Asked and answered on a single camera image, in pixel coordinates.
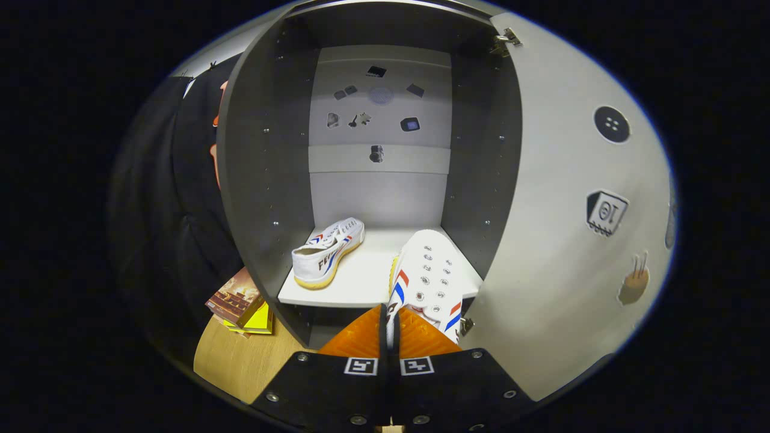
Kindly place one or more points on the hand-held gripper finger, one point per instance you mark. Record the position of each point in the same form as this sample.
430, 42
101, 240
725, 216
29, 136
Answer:
385, 385
397, 391

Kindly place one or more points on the white striped canvas shoe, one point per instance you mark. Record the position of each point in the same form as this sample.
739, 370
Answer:
325, 255
433, 270

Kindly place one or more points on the grey shoe cabinet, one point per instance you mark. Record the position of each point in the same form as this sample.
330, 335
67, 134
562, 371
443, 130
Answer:
252, 180

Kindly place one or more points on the metal door hinge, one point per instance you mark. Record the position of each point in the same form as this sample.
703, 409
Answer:
465, 326
504, 42

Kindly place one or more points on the yellow book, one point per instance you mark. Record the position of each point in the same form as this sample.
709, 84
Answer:
258, 319

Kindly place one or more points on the brown cover book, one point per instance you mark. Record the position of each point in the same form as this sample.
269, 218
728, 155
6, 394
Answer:
234, 299

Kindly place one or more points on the black backdrop cloth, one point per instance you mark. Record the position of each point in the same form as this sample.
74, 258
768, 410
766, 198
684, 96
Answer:
162, 240

